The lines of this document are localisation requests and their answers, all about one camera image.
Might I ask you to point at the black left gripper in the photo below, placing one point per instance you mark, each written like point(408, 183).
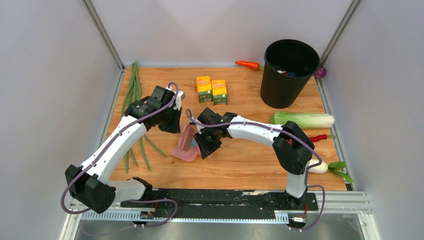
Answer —
point(175, 127)

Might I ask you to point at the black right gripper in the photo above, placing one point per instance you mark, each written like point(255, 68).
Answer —
point(206, 148)

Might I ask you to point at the pink hand brush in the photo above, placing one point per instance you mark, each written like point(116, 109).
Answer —
point(186, 137)

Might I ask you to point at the pink plastic dustpan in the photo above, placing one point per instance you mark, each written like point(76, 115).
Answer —
point(199, 150)

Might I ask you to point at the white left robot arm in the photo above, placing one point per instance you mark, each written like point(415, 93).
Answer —
point(90, 184)

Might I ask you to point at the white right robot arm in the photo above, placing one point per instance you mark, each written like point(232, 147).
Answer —
point(292, 147)

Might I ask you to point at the green long beans bunch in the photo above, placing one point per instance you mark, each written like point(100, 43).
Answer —
point(132, 97)

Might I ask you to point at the yellow green carton box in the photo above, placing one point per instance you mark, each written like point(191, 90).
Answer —
point(219, 92)
point(204, 89)

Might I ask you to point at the orange carrot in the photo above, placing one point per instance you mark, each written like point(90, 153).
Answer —
point(250, 65)

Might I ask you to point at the green white napa cabbage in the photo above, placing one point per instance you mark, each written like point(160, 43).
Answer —
point(304, 120)

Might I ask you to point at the black trash bin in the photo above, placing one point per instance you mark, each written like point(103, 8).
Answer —
point(288, 66)

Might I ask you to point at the red chili pepper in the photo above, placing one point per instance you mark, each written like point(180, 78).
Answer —
point(321, 137)

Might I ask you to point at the purple round onion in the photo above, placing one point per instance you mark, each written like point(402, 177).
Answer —
point(321, 72)

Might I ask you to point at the white radish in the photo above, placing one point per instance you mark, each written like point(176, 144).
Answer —
point(336, 168)

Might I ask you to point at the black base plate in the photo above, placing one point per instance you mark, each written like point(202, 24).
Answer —
point(225, 204)

